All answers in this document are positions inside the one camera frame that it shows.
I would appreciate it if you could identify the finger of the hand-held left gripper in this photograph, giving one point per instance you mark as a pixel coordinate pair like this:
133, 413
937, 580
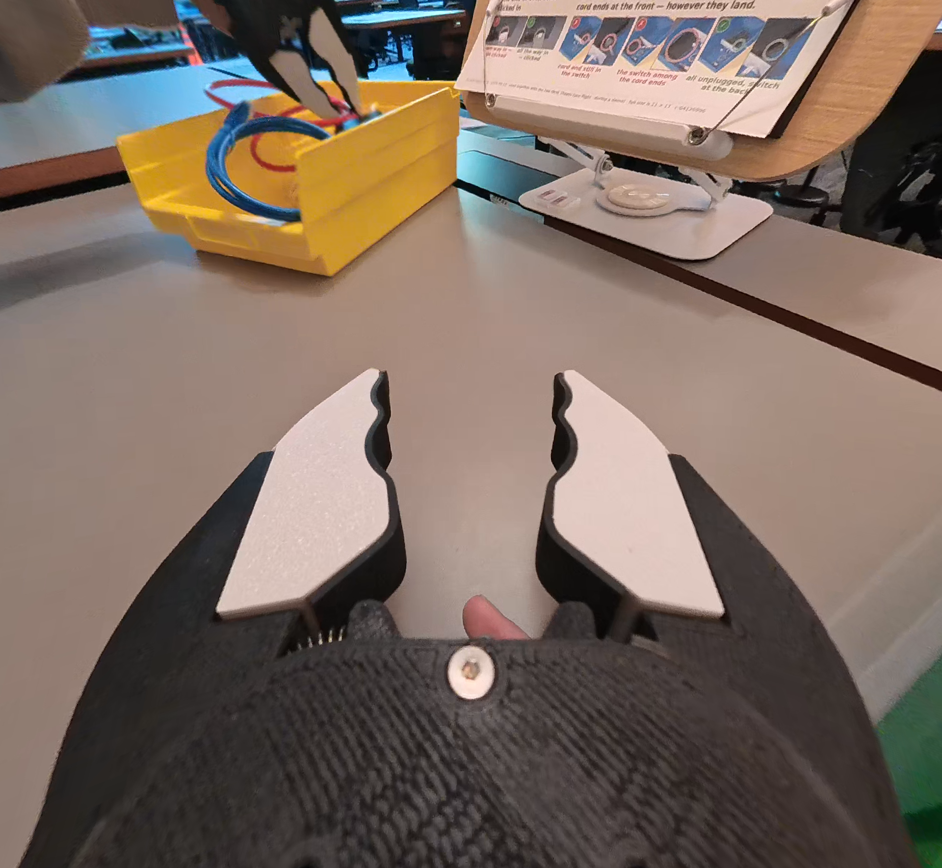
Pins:
298, 77
331, 51

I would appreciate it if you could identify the yellow plastic bin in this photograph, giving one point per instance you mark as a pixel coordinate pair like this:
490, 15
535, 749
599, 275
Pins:
368, 169

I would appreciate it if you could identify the green plastic bin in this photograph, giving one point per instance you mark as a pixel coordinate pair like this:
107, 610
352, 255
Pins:
912, 772

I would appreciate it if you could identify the wood-edged office table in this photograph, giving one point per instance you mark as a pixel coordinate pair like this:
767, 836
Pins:
73, 124
405, 18

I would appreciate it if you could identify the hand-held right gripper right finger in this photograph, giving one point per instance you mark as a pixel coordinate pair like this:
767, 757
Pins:
633, 515

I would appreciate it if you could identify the wooden instruction board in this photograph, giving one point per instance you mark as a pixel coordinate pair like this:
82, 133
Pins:
868, 73

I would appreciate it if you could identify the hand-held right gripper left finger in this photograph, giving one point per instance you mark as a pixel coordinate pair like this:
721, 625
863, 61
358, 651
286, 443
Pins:
316, 515

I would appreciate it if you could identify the white board stand base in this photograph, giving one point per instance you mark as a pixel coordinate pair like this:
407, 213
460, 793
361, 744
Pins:
662, 228

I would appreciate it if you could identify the person's right hand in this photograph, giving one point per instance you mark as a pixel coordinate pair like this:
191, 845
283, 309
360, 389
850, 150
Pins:
493, 621

